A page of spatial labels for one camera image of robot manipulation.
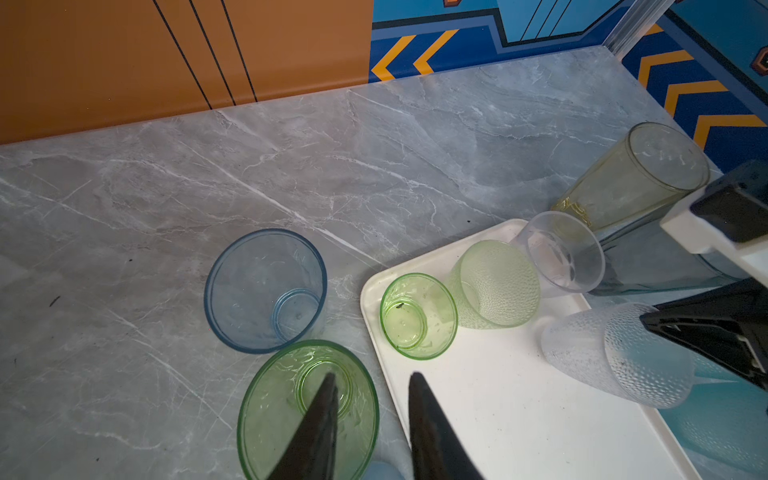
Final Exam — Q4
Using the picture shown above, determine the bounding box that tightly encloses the white rectangular plastic tray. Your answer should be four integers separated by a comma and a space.
360, 219, 697, 479

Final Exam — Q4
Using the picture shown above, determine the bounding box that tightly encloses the right aluminium corner post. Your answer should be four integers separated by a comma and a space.
603, 0, 675, 60

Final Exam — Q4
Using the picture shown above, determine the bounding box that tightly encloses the teal cup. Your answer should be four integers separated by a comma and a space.
661, 354, 767, 479

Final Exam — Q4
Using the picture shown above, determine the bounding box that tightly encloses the tall grey-blue cup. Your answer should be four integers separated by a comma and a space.
203, 228, 328, 354

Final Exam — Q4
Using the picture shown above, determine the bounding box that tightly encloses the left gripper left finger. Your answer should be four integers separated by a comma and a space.
269, 373, 338, 479

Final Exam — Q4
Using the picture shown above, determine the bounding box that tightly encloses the tall green clear cup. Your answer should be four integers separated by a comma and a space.
237, 340, 380, 479

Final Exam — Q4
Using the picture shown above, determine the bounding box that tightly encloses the amber yellow cup right back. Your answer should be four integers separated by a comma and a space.
552, 122, 710, 232

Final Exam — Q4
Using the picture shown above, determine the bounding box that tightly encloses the dark smoke grey cup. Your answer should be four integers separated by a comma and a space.
592, 215, 749, 296

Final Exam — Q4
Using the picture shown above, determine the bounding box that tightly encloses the clear dotted textured cup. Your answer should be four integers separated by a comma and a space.
540, 303, 695, 409

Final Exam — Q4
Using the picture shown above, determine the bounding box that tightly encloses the tall blue clear cup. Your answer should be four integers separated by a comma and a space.
361, 460, 405, 480

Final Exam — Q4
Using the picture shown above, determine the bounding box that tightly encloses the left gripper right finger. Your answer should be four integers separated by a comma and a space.
408, 372, 482, 479

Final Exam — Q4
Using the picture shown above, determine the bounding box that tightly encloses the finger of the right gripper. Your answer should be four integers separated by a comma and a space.
640, 278, 767, 390

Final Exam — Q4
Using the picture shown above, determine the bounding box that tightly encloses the green dotted textured cup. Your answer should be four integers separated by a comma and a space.
446, 240, 541, 330

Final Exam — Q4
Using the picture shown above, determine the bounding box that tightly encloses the small green clear glass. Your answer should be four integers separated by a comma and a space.
379, 273, 459, 361

